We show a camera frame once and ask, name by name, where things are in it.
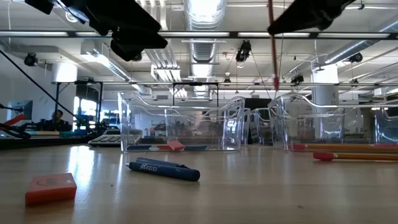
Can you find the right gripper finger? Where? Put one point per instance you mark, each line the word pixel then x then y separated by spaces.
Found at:
pixel 292 20

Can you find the black crossbar with lights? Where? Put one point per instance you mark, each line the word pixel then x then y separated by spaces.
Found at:
pixel 199 35

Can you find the pink eraser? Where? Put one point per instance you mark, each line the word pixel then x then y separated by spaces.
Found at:
pixel 176 145

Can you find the blue wall picture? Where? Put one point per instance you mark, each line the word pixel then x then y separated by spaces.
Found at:
pixel 20 109

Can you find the long horizontal ceiling beam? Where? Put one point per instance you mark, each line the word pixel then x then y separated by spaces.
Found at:
pixel 311 84

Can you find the seated person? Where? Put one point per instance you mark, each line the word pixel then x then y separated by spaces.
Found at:
pixel 57 121

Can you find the white building column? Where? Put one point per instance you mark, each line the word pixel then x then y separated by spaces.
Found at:
pixel 64 73
pixel 325 90

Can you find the orange pencil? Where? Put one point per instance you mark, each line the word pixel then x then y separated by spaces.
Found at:
pixel 357 156
pixel 342 147
pixel 273 56

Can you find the black overhead camera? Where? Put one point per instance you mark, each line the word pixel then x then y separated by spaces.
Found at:
pixel 243 51

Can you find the black ceiling spotlight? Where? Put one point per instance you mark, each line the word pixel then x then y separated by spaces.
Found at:
pixel 356 57
pixel 30 59
pixel 297 79

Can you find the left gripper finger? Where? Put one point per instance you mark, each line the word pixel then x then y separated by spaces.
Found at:
pixel 127 53
pixel 140 40

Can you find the clear plastic bin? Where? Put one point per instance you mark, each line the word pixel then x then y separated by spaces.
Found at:
pixel 217 124
pixel 133 124
pixel 280 124
pixel 259 124

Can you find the silver ventilation duct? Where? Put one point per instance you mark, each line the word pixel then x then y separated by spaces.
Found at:
pixel 203 18

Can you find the orange-red eraser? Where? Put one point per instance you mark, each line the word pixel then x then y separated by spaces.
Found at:
pixel 51 188

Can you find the grey desk calculator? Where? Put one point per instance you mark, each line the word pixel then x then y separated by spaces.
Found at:
pixel 104 140

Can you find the blue eraser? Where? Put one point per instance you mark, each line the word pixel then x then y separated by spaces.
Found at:
pixel 195 147
pixel 138 147

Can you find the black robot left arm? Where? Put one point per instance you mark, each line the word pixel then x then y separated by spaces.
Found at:
pixel 40 4

